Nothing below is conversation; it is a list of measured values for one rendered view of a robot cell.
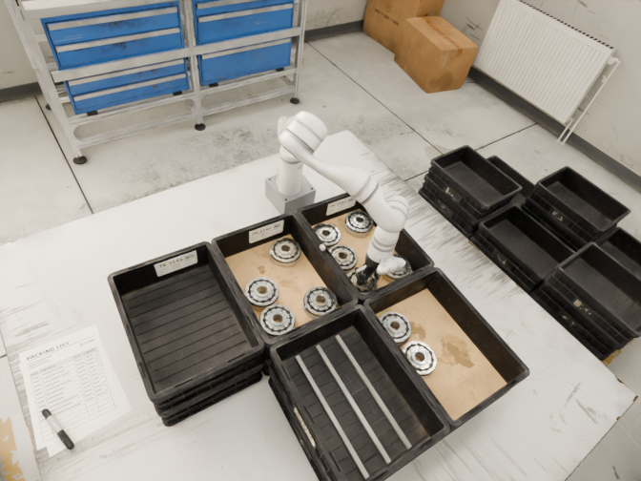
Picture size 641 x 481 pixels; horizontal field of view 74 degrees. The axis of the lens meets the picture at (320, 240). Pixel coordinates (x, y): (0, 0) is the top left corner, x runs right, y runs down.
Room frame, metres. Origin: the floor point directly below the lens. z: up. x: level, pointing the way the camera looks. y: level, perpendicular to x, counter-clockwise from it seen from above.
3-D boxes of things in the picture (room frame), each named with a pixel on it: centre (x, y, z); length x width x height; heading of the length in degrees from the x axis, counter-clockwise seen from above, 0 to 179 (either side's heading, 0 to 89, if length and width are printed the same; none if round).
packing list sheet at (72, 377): (0.37, 0.62, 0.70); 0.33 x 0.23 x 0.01; 44
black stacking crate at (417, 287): (0.61, -0.39, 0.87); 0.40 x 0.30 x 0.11; 40
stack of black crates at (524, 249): (1.52, -1.01, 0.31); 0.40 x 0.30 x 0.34; 44
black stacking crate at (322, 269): (0.73, 0.09, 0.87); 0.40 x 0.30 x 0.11; 40
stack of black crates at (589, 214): (1.79, -1.30, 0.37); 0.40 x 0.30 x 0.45; 44
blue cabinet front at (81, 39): (2.23, 1.32, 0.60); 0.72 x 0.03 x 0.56; 134
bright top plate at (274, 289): (0.69, 0.14, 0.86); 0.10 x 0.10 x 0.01
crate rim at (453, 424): (0.61, -0.39, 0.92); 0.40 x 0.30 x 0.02; 40
